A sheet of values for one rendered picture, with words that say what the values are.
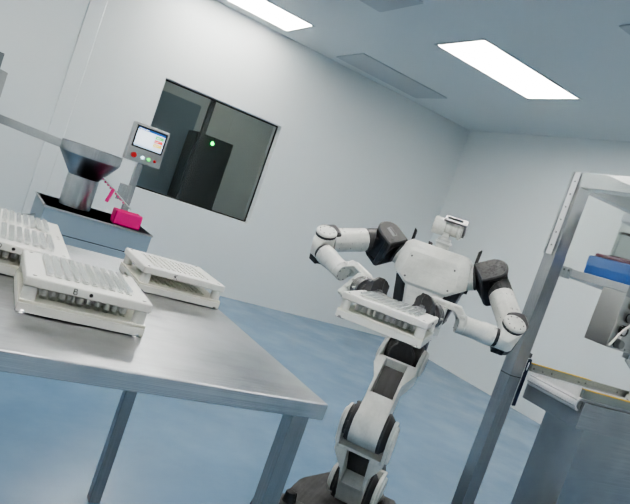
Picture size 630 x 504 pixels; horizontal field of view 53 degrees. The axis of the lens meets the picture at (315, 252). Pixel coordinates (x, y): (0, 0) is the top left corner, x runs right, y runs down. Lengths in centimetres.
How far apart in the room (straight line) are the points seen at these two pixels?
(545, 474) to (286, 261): 510
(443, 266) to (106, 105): 475
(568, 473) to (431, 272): 93
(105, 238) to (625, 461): 285
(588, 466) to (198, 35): 541
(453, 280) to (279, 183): 498
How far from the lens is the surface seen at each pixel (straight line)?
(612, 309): 249
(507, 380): 267
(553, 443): 275
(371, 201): 778
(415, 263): 235
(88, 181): 403
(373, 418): 222
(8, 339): 114
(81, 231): 383
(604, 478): 285
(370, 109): 766
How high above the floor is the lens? 120
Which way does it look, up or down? 3 degrees down
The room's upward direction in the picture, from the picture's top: 19 degrees clockwise
